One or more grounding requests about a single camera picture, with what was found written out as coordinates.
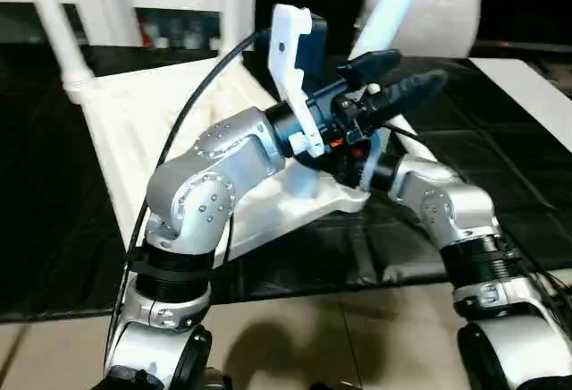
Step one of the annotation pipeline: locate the white plastic table top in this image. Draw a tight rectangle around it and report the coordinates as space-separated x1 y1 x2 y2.
67 55 373 255

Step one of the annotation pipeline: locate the white plastic table leg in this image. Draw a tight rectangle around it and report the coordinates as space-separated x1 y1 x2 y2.
344 0 438 65
217 0 243 56
393 131 441 169
21 0 96 89

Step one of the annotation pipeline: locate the white cabinet with glass doors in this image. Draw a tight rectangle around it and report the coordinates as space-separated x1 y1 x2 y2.
0 0 261 51

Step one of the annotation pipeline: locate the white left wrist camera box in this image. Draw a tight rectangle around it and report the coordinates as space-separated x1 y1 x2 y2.
267 3 329 160

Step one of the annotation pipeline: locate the grey pillow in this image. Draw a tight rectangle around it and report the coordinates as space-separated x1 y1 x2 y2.
356 0 484 58

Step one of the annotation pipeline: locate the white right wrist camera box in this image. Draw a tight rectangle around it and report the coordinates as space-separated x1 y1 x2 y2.
357 131 387 191

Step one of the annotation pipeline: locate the black work mat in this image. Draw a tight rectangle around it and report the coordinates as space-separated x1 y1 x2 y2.
0 41 572 324

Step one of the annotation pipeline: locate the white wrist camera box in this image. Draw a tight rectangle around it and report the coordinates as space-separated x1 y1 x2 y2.
267 3 329 160
357 131 387 191

